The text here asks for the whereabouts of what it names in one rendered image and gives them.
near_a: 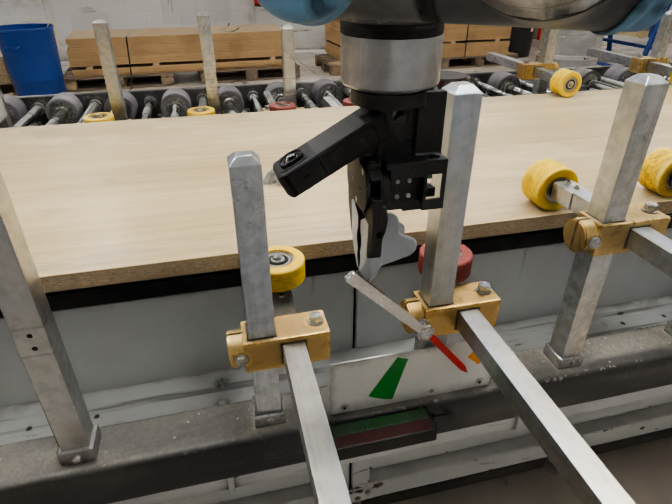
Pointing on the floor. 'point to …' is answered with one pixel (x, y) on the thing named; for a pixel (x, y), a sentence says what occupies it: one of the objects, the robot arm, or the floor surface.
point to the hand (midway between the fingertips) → (362, 271)
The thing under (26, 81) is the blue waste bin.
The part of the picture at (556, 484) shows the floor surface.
